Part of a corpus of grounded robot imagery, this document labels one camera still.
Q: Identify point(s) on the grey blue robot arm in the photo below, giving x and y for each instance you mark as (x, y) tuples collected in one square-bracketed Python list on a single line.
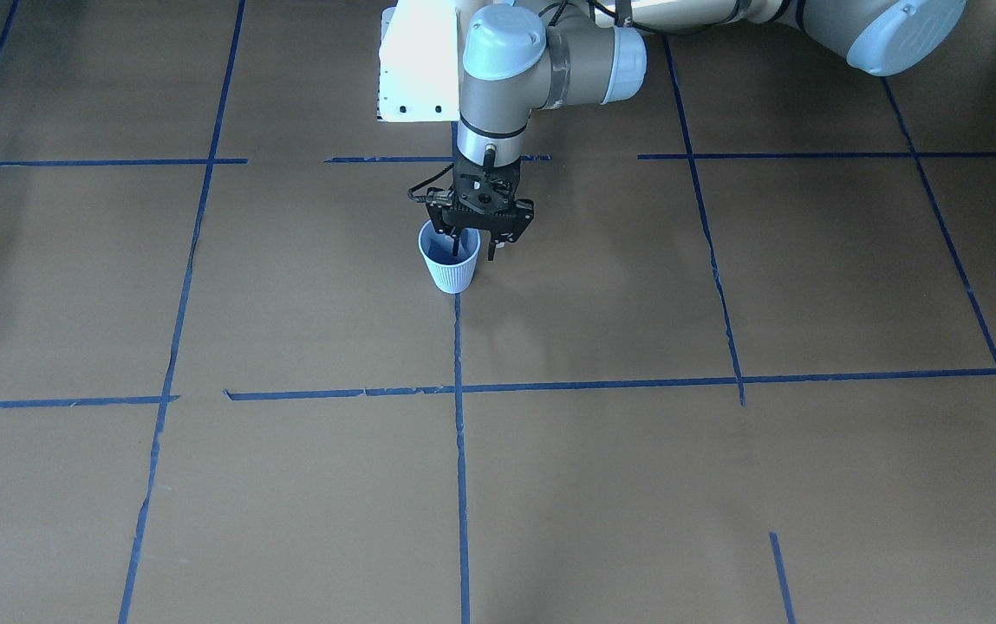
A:
[(523, 56)]

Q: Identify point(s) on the blue ribbed paper cup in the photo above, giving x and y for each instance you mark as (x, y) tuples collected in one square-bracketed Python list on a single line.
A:
[(452, 277)]

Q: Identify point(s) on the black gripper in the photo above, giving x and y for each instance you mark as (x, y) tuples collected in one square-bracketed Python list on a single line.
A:
[(518, 227)]

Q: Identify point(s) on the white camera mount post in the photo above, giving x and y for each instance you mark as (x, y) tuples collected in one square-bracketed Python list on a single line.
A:
[(421, 60)]

